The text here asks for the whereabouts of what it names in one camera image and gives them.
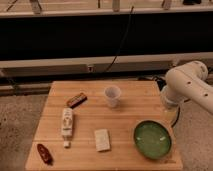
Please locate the dark red oblong object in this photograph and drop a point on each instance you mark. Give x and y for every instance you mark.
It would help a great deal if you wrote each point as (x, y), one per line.
(44, 154)

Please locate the brown chocolate bar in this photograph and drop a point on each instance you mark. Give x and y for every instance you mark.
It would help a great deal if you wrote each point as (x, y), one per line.
(76, 100)

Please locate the green bowl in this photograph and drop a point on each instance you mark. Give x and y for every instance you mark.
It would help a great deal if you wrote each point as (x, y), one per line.
(152, 139)

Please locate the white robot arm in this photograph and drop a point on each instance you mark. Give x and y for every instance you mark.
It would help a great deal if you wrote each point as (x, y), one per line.
(188, 81)

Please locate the white sponge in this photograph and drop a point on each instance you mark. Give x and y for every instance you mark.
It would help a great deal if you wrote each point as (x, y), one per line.
(102, 140)

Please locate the white tube bottle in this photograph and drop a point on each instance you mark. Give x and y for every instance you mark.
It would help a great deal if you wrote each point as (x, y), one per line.
(67, 126)

